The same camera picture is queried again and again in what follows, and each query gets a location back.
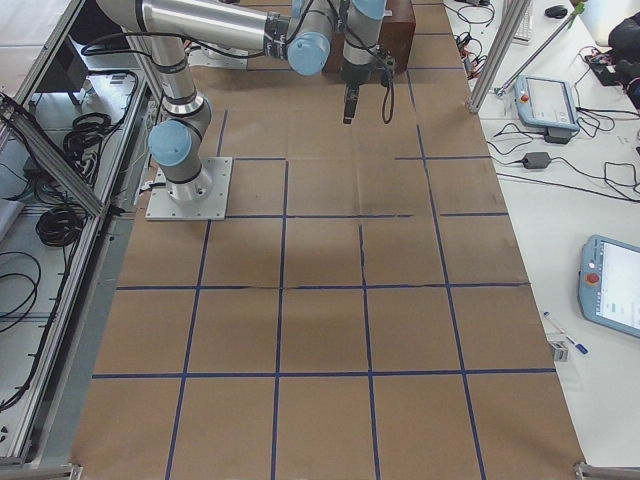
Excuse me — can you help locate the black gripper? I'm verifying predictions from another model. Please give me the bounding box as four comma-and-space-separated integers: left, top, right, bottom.
341, 43, 395, 124

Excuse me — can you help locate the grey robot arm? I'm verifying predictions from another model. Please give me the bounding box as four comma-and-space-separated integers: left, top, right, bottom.
98, 1, 395, 205

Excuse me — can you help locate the dark wooden drawer cabinet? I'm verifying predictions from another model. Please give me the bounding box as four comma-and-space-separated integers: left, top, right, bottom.
323, 0, 416, 74

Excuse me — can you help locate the teach pendant with screen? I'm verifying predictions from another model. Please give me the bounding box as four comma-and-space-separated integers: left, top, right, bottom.
513, 75, 579, 132

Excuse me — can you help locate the black power adapter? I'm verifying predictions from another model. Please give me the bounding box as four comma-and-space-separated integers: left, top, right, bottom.
522, 152, 552, 170

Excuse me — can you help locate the black computer mouse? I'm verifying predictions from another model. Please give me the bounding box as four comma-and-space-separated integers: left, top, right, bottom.
544, 5, 568, 19

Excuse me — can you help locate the small grey metal clip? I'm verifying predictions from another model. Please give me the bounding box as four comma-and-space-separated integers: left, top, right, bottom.
548, 340, 569, 363

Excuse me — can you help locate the blue and white pen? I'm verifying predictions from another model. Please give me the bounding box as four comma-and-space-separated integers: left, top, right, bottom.
542, 311, 589, 356

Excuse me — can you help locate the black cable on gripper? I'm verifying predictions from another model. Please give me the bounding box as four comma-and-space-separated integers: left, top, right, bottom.
380, 69, 396, 125

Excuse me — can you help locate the aluminium frame post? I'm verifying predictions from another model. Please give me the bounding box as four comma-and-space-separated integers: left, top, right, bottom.
467, 0, 530, 114

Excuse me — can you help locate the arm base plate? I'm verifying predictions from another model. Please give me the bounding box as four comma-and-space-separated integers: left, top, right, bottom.
145, 157, 233, 221

